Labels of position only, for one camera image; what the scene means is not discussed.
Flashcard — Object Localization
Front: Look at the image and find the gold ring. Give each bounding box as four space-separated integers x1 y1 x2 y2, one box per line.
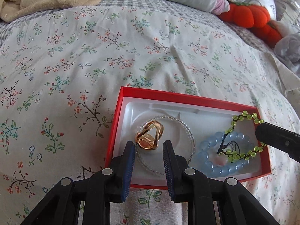
135 120 165 151

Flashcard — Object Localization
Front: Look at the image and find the light blue bead bracelet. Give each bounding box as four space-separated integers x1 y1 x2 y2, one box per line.
199 131 255 179

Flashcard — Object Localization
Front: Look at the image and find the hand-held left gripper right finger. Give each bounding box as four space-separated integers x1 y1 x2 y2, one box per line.
162 140 261 225

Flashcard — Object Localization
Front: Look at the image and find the grey cloth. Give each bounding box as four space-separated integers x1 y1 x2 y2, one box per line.
274 31 300 69

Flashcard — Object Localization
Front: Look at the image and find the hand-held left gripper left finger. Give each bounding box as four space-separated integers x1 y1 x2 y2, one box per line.
20 141 136 225

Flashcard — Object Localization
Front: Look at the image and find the red jewelry box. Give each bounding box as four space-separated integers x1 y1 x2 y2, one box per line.
104 86 272 190

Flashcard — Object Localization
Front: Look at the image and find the clear bead bracelet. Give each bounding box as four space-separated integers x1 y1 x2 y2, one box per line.
134 115 195 176

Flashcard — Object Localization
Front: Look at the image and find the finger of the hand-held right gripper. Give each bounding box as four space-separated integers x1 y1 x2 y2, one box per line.
255 122 300 163

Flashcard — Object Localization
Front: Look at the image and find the green bead bracelet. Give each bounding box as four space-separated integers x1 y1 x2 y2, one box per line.
217 110 268 164

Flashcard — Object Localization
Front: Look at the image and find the floral bed sheet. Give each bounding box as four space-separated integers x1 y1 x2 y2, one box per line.
0 3 300 225

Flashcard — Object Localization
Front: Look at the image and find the orange pumpkin plush toy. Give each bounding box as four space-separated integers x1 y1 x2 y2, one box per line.
219 1 283 50

